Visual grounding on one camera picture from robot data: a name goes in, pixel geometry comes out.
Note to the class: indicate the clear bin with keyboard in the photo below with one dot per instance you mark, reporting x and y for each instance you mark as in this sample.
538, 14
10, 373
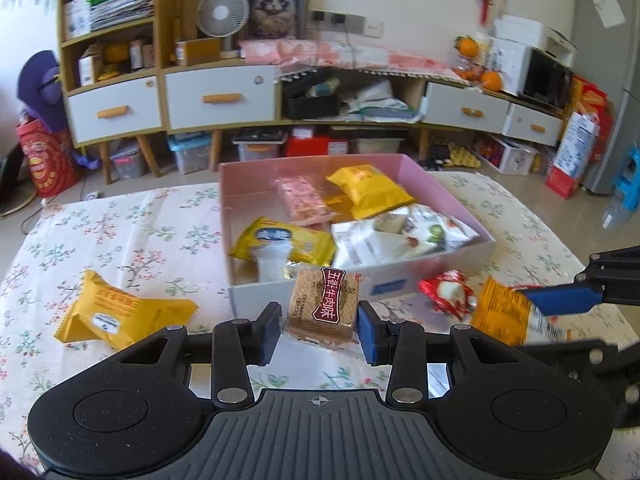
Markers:
259, 143

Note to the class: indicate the gold long snack packet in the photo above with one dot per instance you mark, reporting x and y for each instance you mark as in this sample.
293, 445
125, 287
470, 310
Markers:
341, 207

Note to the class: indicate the blue white milk carton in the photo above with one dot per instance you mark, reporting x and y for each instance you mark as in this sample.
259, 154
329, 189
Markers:
573, 155

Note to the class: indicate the white desk fan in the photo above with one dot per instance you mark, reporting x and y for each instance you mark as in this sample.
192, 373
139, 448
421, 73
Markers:
223, 19

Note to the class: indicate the orange fruit upper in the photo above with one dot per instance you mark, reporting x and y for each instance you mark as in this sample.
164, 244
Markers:
466, 47

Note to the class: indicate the yellow waffle sandwich packet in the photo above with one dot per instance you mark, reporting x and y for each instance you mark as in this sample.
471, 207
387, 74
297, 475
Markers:
370, 190

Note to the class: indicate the orange fruit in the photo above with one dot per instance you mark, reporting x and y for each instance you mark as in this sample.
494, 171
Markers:
491, 81
466, 47

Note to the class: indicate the low curved tv cabinet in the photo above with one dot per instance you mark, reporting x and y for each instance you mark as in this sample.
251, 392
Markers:
373, 99

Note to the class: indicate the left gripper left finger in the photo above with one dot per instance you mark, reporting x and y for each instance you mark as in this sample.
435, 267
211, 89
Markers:
230, 348

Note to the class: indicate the red candy packet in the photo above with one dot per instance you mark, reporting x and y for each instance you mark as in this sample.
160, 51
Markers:
450, 294

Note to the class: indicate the silver small packet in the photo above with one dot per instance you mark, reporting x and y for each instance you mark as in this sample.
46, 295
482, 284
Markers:
271, 258

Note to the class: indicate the purple plush toy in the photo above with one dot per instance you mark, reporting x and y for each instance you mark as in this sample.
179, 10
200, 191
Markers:
39, 88

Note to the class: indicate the blue lid storage bin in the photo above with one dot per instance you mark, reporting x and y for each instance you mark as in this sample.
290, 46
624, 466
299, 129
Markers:
190, 150

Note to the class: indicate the pink cardboard box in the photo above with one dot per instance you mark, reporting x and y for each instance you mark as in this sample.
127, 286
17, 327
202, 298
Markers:
248, 190

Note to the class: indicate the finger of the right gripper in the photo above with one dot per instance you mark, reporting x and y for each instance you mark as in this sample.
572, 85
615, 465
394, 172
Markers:
567, 299

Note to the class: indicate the orange fruit lower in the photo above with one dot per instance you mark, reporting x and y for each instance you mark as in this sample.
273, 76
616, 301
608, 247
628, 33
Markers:
491, 81

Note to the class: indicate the wooden shelf cabinet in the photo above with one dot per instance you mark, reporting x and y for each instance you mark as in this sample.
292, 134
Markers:
163, 98

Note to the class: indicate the white nut mix packet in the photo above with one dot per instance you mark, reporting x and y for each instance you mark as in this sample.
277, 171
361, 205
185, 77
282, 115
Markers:
402, 234

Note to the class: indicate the black storage tray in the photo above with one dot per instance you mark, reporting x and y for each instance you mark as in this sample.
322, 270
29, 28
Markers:
311, 95

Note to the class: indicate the brown meat floss biscuit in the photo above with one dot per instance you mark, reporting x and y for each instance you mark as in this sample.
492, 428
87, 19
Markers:
323, 307

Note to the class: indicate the yellow salted cracker packet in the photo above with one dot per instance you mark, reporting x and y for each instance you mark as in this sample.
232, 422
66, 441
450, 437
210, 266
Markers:
304, 245

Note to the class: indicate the white microwave oven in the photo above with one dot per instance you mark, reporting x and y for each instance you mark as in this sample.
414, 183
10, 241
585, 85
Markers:
530, 74

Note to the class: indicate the floral tablecloth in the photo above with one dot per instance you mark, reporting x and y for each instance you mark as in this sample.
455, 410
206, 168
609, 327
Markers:
167, 243

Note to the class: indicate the clear orange label packet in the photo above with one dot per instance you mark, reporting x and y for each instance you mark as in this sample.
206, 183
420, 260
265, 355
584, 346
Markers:
508, 316

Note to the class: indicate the pink cloth runner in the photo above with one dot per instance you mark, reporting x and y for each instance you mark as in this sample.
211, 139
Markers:
292, 56

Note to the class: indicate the pink nougat snack bar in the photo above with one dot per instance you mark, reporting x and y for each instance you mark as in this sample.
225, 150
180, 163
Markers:
303, 201

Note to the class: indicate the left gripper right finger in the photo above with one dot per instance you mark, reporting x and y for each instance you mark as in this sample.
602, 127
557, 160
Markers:
407, 348

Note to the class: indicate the red gift bag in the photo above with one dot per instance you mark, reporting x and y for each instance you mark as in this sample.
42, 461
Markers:
49, 156

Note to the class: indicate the red shoe box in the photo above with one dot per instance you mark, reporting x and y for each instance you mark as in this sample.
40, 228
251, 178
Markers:
315, 146

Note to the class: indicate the yellow egg tray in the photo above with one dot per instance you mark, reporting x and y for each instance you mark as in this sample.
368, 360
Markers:
461, 157

